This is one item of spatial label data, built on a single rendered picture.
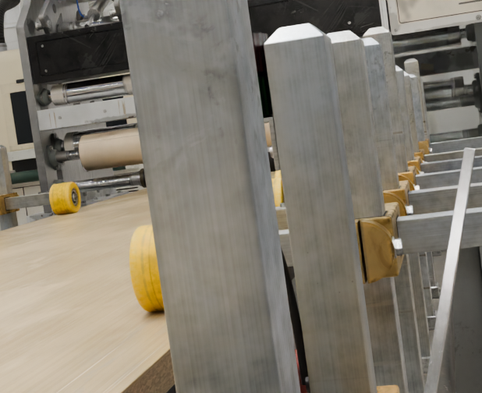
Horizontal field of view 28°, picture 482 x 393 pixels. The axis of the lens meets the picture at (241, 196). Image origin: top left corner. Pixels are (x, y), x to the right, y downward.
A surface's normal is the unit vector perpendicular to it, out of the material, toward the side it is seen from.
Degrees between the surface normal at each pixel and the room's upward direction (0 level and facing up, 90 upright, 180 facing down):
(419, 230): 90
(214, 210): 90
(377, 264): 90
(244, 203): 90
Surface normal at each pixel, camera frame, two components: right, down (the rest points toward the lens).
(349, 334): -0.21, 0.10
